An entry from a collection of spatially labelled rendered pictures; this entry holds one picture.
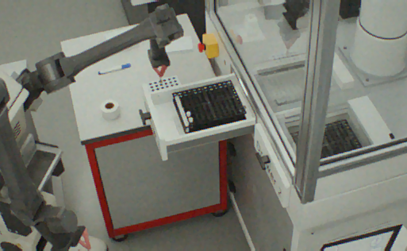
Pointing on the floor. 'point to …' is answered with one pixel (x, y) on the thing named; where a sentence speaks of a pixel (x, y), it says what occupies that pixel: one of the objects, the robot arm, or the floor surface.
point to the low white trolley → (143, 141)
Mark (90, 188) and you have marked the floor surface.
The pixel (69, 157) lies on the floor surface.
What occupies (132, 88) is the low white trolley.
